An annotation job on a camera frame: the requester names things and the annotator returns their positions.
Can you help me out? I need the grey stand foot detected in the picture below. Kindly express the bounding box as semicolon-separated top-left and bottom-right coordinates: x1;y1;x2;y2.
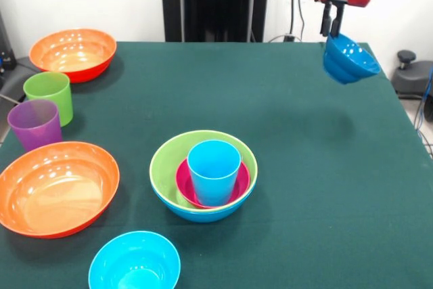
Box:
394;49;433;100
0;55;41;107

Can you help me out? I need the dark green table cloth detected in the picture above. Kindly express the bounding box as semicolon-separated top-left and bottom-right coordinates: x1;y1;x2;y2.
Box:
0;41;433;289

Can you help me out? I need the large orange bowl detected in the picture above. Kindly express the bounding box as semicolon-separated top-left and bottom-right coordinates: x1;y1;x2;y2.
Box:
0;141;120;239
28;28;118;84

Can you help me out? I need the black equipment box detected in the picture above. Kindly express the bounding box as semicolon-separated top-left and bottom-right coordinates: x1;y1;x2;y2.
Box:
0;11;17;72

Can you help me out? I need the small pink bowl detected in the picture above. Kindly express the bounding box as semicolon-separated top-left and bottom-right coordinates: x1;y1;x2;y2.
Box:
175;157;252;209

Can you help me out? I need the purple cup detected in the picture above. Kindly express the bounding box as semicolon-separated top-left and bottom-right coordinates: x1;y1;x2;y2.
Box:
7;99;64;152

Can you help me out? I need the small dark blue bowl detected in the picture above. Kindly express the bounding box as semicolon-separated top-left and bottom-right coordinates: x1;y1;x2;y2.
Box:
322;32;382;85

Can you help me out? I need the blue cable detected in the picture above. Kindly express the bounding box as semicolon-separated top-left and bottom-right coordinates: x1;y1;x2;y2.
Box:
414;65;433;131

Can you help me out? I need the small light blue bowl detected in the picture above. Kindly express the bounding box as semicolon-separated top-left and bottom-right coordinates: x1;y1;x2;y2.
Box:
88;230;182;289

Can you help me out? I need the green cup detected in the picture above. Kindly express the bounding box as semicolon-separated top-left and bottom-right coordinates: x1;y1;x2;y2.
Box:
22;72;74;127

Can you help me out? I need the large green bowl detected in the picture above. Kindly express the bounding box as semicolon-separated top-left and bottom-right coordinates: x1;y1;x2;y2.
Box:
149;129;258;210

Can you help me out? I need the large blue bowl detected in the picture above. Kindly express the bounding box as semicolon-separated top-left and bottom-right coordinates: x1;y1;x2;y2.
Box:
151;182;257;224

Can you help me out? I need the light blue cup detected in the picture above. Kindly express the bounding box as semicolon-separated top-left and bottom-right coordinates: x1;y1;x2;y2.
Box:
187;139;242;207

